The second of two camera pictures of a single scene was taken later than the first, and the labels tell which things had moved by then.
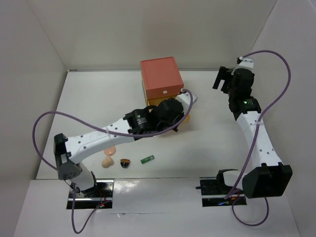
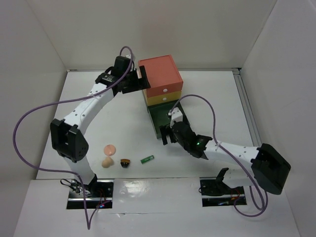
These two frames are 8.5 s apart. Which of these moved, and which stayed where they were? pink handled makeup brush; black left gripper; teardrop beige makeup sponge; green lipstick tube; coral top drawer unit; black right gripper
Moved: black left gripper; black right gripper
Stayed: pink handled makeup brush; coral top drawer unit; green lipstick tube; teardrop beige makeup sponge
